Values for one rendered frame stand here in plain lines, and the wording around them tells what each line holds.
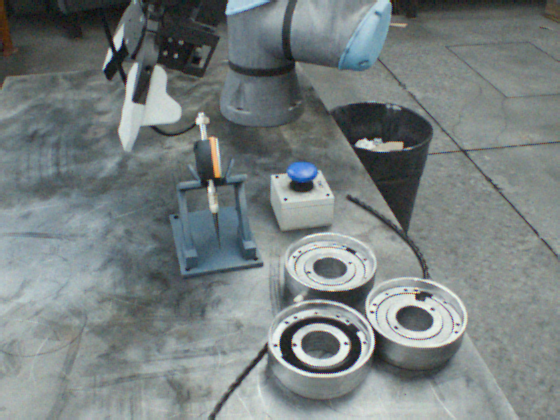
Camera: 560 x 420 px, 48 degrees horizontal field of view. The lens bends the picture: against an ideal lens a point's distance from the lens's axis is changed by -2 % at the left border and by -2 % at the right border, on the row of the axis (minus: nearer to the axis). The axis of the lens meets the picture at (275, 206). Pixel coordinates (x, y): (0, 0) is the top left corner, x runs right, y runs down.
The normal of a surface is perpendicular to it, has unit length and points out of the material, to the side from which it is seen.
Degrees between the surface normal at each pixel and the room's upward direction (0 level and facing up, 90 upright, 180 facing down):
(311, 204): 90
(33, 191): 0
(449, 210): 0
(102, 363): 0
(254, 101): 72
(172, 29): 99
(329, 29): 78
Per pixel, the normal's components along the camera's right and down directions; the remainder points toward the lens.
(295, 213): 0.20, 0.55
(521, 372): 0.01, -0.83
